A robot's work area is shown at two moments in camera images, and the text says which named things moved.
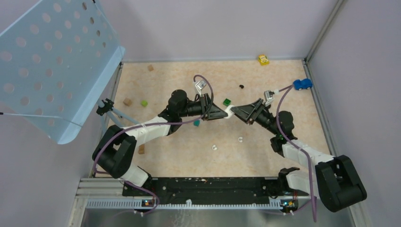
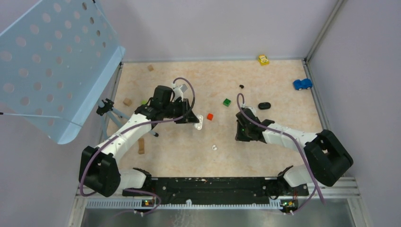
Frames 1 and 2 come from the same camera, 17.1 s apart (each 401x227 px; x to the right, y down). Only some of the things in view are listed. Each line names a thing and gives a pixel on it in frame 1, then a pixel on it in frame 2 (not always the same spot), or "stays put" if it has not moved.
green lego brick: [226, 102] stays put
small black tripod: [106, 110] stays put
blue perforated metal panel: [55, 61] stays put
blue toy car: [304, 83] stays put
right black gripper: [244, 112] -> [239, 136]
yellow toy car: [263, 59] stays put
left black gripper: [215, 113] -> [183, 104]
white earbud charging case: [230, 112] -> [198, 126]
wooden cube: [127, 101] stays put
